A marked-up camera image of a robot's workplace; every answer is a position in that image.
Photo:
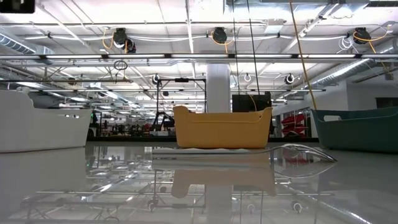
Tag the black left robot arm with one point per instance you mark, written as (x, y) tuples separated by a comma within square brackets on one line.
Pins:
[(17, 6)]

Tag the white concrete column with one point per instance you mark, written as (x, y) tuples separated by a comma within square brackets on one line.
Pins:
[(217, 90)]

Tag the orange plastic bin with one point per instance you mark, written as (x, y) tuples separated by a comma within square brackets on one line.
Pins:
[(222, 130)]

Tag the black hanging panel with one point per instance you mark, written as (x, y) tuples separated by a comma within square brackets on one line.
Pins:
[(245, 102)]

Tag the long ceiling light bar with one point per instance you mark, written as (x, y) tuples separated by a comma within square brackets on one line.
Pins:
[(140, 56)]

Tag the red object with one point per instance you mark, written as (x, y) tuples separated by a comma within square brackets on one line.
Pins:
[(292, 123)]

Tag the dark machine with green light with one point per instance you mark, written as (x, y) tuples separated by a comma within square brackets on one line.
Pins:
[(93, 124)]

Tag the white plastic bin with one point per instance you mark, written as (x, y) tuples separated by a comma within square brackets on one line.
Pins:
[(40, 127)]

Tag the dark teal plastic bin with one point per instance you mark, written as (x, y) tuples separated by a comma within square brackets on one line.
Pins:
[(357, 130)]

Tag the black metal frame rig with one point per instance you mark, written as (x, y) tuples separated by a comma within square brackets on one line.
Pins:
[(182, 80)]

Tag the silver ventilation duct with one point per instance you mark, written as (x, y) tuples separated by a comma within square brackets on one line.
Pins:
[(351, 70)]

